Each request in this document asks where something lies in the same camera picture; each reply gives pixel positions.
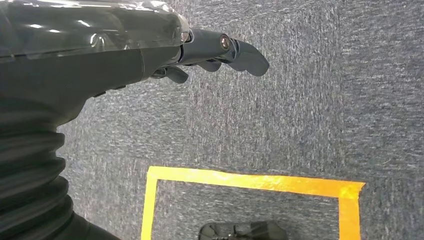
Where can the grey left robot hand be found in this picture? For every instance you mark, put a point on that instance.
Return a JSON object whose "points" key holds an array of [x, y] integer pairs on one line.
{"points": [[82, 66]]}

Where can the black robot foot plate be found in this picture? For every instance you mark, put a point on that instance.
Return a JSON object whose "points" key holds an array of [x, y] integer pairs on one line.
{"points": [[242, 232]]}

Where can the yellow floor tape square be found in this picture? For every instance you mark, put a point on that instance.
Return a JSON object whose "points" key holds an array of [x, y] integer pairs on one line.
{"points": [[248, 180]]}

